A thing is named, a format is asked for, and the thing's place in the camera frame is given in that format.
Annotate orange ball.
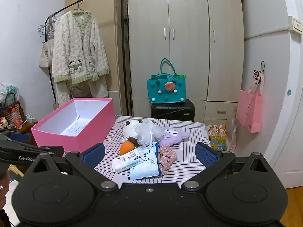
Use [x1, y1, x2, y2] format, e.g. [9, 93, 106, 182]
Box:
[119, 140, 137, 157]

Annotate woven basket bag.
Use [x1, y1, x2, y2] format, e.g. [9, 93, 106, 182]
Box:
[2, 92, 25, 126]

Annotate pink floral scrunchie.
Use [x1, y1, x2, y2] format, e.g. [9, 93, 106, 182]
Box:
[157, 144, 178, 172]

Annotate white wall switch box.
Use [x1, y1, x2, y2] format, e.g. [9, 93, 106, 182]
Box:
[287, 16, 303, 33]

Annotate teal felt tote bag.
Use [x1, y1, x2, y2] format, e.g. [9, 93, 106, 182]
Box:
[146, 58, 187, 104]

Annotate white wet wipes pack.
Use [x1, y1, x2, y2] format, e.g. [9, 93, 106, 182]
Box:
[111, 148, 145, 174]

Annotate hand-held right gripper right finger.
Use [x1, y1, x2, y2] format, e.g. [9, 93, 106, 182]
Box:
[182, 142, 275, 192]

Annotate purple plush toy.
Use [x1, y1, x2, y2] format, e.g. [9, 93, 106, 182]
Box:
[159, 126, 191, 147]

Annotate pink paper bag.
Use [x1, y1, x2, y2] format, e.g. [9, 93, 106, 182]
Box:
[236, 85, 264, 133]

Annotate ribbon bow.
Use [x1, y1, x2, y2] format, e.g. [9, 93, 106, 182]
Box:
[253, 70, 264, 86]

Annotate person's left hand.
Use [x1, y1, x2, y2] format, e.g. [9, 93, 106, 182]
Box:
[0, 171, 10, 207]

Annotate beige wardrobe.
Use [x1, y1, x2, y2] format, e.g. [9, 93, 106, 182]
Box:
[127, 0, 245, 126]

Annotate orange drink bottle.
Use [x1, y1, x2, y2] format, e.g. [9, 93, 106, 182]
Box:
[11, 108, 23, 129]

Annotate printed paper sheet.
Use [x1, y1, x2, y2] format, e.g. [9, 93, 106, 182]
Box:
[60, 119, 101, 138]

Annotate blue white soft packet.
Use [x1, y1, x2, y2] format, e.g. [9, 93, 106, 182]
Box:
[129, 142, 163, 180]

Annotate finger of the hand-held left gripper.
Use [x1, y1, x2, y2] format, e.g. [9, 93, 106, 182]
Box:
[0, 128, 32, 143]
[0, 139, 65, 157]

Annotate white door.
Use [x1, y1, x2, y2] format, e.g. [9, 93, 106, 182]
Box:
[267, 27, 303, 186]

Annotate white green fleece jacket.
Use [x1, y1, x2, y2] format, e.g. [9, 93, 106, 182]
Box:
[52, 9, 110, 85]

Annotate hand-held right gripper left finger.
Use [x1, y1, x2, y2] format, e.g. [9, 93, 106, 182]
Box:
[26, 143, 119, 192]

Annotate clear plastic bag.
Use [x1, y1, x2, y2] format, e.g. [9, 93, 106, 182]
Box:
[227, 113, 238, 153]

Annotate black suitcase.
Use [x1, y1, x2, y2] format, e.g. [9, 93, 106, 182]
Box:
[151, 99, 195, 123]

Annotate white plush toy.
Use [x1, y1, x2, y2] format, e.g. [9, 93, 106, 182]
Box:
[121, 119, 145, 147]

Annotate tan wardrobe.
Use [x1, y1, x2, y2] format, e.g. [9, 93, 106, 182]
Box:
[65, 0, 129, 115]

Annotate yellow blanket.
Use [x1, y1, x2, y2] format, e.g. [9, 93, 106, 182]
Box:
[7, 164, 25, 178]

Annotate canvas tote bag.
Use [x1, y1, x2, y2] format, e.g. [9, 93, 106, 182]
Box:
[38, 21, 55, 76]

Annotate pink cardboard box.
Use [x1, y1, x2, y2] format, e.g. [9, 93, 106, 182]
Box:
[31, 97, 116, 152]

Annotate silver clothes hanger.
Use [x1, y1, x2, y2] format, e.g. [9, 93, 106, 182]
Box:
[72, 0, 88, 13]

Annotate blue wire hangers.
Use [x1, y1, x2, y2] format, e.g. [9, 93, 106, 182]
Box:
[37, 14, 57, 38]

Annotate black clothes rack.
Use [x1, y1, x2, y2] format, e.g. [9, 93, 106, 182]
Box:
[47, 0, 132, 117]

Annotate white mesh bath pouf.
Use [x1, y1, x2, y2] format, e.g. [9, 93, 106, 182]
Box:
[135, 120, 166, 147]

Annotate wooden nightstand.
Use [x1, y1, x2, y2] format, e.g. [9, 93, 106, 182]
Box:
[4, 120, 39, 147]

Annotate white plastic bag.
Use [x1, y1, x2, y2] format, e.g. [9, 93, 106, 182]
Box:
[0, 82, 20, 105]

